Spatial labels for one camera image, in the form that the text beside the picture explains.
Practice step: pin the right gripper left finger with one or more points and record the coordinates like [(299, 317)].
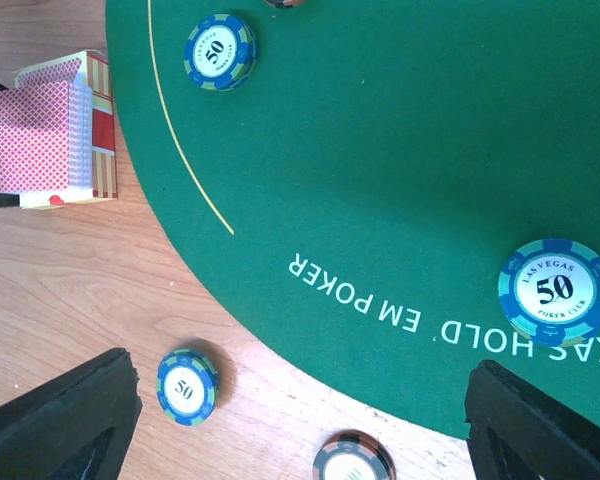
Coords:
[(78, 425)]

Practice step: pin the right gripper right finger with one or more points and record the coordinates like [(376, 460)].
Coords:
[(519, 432)]

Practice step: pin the blue poker chip stack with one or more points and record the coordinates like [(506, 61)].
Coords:
[(187, 386)]

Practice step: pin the dark red chip stack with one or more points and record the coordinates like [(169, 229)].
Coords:
[(353, 455)]

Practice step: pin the red playing card deck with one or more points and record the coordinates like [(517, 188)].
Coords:
[(46, 138)]

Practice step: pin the single blue poker chip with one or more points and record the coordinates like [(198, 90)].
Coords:
[(220, 53)]

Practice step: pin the single red poker chip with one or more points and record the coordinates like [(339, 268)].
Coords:
[(283, 4)]

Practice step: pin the round green poker mat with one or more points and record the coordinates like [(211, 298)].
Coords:
[(351, 204)]

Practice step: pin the playing card box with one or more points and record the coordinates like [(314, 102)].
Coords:
[(89, 67)]

